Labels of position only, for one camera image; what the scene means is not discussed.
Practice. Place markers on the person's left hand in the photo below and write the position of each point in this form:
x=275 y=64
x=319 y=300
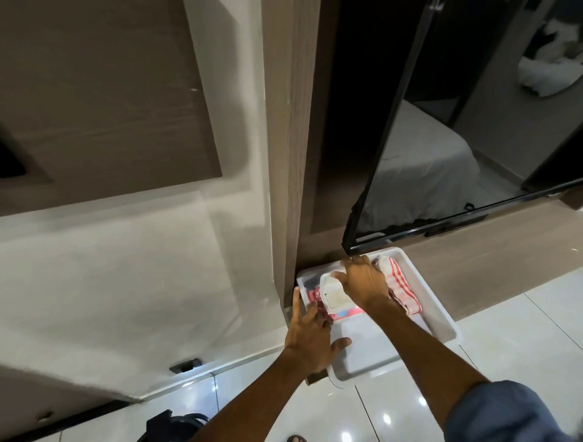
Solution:
x=309 y=339

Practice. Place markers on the person's right hand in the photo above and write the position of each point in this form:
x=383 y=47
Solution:
x=364 y=282

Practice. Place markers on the person's left little finger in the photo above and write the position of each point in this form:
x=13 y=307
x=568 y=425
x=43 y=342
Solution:
x=297 y=304

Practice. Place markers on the person's left thumb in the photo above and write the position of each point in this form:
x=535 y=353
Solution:
x=341 y=344

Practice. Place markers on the person's right thumb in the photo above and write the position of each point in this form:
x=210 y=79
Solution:
x=339 y=275

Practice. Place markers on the white and red wipes packet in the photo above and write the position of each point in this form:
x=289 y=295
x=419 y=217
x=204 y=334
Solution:
x=335 y=301

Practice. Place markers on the person's right forearm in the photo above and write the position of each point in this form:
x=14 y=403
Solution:
x=423 y=359

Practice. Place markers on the person's left forearm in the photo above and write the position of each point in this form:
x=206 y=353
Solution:
x=259 y=400

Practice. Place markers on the white plastic tray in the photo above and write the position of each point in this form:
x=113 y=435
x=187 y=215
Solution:
x=378 y=353

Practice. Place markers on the white red-striped cloth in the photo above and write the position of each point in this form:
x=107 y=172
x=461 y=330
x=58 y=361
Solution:
x=401 y=283

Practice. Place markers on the person's sandal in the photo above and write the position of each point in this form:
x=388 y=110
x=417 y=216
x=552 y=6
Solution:
x=297 y=439

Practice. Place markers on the black door stopper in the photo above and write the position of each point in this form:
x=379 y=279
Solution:
x=185 y=365

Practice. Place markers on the brown wooden television unit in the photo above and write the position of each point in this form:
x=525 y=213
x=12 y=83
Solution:
x=492 y=255

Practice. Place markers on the dark bag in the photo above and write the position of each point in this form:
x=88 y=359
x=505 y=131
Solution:
x=175 y=427

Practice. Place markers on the blue shirt sleeve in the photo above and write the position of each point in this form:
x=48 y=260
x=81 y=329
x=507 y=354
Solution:
x=501 y=416

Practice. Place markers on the black flat television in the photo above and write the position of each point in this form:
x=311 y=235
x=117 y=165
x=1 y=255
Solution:
x=455 y=136

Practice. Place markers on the brown wooden wall panel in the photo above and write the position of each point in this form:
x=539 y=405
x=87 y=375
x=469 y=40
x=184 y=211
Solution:
x=104 y=104

